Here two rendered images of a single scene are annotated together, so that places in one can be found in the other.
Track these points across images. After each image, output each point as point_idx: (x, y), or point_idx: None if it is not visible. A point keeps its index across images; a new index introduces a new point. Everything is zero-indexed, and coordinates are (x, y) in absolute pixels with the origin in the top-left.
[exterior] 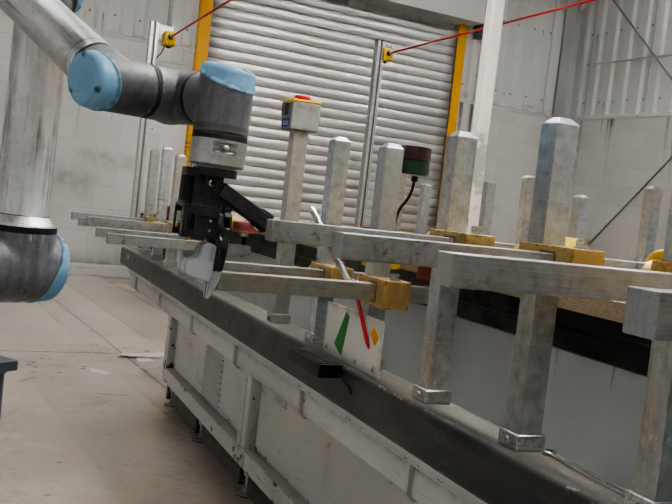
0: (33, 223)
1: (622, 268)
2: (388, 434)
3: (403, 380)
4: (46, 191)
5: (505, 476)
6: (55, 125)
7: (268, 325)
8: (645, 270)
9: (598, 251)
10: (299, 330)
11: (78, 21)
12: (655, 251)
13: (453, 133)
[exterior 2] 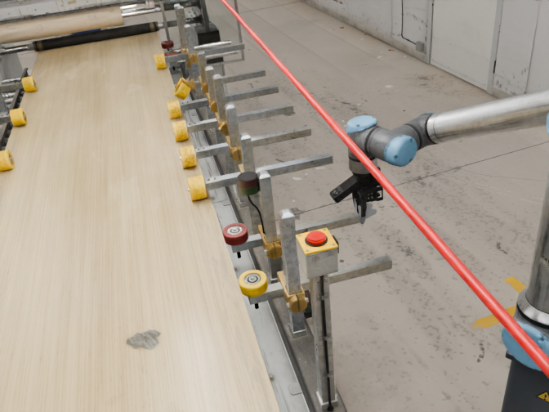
0: (526, 288)
1: (247, 114)
2: None
3: (261, 263)
4: (529, 276)
5: None
6: (537, 233)
7: (335, 386)
8: (241, 115)
9: (227, 136)
10: (309, 371)
11: (460, 109)
12: (193, 149)
13: (248, 135)
